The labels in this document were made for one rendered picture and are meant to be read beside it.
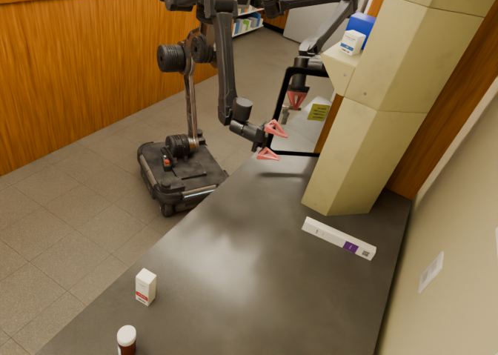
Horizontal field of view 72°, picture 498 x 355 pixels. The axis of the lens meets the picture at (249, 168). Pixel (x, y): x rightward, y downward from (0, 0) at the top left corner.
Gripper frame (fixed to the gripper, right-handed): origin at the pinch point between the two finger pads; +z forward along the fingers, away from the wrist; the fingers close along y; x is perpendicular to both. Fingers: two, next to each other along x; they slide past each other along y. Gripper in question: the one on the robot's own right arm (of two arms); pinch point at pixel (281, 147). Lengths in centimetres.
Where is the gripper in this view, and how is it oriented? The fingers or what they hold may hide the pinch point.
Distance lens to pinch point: 118.5
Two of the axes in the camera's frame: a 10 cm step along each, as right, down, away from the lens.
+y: 2.1, -7.6, -6.2
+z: 8.5, 4.5, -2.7
